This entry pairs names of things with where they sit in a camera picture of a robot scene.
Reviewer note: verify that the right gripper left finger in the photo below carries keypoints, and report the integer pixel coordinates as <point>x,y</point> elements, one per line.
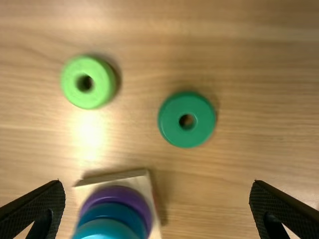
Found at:
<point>27,211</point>

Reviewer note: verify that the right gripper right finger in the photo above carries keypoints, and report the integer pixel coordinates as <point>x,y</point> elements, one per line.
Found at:
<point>284,206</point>

